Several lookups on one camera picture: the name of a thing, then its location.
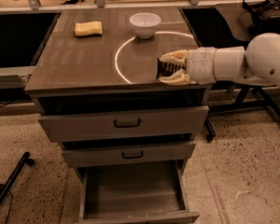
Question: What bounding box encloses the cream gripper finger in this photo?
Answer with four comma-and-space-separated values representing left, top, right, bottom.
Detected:
159, 49, 192, 65
160, 69, 191, 85

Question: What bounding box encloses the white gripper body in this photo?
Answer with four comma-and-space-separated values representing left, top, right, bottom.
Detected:
187, 47, 217, 84

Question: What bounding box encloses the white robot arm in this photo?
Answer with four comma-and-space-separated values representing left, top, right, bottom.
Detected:
157, 33, 280, 89

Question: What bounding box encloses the top grey drawer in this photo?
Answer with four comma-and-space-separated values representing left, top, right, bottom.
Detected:
39, 105, 208, 142

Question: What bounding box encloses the grey drawer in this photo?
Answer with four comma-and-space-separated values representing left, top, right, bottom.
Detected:
39, 105, 208, 142
79, 161, 199, 224
62, 141, 195, 167

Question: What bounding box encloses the middle grey drawer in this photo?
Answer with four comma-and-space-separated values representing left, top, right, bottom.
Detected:
62, 141, 195, 167

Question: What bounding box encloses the grey drawer cabinet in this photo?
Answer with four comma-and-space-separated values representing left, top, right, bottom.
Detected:
23, 6, 217, 224

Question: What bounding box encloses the bottom grey drawer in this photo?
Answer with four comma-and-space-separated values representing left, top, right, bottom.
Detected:
79, 161, 199, 224

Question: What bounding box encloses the white bowl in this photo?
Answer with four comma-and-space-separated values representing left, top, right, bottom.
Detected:
130, 12, 161, 38

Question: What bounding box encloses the black stand with side table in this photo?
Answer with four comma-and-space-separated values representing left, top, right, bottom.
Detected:
204, 2, 280, 143

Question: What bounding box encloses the black VR headset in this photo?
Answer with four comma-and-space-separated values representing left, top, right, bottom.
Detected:
242, 0, 280, 34

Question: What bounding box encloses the yellow sponge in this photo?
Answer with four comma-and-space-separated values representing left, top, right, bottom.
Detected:
75, 21, 103, 37

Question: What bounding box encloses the black wheeled leg left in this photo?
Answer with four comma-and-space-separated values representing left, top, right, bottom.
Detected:
0, 152, 35, 205

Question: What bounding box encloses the black top drawer handle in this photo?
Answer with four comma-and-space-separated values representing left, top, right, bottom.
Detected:
113, 119, 141, 129

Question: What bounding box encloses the black drawer handle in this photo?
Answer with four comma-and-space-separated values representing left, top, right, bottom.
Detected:
113, 119, 141, 129
121, 150, 144, 160

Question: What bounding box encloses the black middle drawer handle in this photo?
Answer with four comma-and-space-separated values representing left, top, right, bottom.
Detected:
121, 150, 144, 160

